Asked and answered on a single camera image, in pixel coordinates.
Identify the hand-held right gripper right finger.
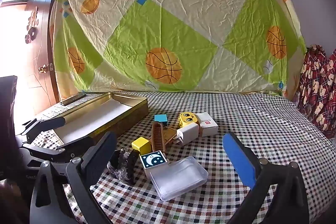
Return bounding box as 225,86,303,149
223,132,310,224

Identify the yellow face toy block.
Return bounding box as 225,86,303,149
178,112,199,130

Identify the gold tin box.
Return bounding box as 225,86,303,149
43,91,149,148

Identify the checked table cloth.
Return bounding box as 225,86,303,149
16,90,336,224

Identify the white charger plug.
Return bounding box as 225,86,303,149
175,123,200,146

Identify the red door ornament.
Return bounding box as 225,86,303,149
25,6,40,44

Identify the black sequin scrunchie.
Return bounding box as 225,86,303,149
107,148,140,187

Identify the white box with red label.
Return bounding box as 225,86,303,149
196,111,219,138

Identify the moon print toy block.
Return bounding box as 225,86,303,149
139,150,169,177

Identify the white paper liner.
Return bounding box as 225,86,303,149
51,99,135,145

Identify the clear plastic box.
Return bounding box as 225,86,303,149
149,156,209,202

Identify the dark rectangular bar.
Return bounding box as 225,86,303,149
60,93,87,106

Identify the brass door handle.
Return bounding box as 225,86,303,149
38,63,54,74

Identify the blue toy block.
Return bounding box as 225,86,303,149
154,114,169,126

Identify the brown comb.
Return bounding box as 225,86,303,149
151,121,167,154

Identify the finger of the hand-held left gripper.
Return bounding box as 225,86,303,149
21,133,105,163
21,117,66,143

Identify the red plaid bear-print cloth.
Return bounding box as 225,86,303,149
293,44,336,139

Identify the brown wooden door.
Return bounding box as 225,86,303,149
0,0,67,109

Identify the basketball print bed sheet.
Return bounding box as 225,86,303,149
52,0,306,97

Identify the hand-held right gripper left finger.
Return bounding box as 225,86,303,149
29,131,117,224

